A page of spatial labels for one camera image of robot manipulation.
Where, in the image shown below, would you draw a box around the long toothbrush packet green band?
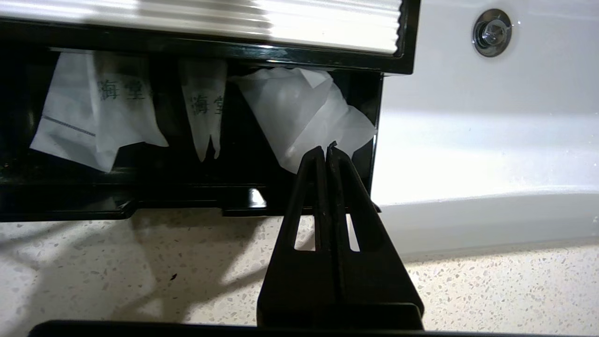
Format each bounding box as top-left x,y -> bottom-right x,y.
178,58 -> 229,163

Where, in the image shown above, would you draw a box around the drawer with plastic bags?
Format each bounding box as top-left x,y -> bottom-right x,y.
0,46 -> 385,223

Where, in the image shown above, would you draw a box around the toothbrush toothpaste packet green label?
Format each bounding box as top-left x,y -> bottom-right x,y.
29,50 -> 169,173

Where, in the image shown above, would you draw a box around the chrome sink drain stopper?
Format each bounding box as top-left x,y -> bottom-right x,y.
472,8 -> 513,58

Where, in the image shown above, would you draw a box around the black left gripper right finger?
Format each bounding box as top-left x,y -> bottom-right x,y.
326,141 -> 425,329

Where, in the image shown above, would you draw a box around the white sink basin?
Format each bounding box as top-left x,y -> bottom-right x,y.
371,0 -> 599,263

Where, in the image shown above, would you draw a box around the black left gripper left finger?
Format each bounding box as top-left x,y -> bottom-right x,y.
256,146 -> 336,328

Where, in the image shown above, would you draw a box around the clear sachet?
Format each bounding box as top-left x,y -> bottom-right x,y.
229,67 -> 378,175

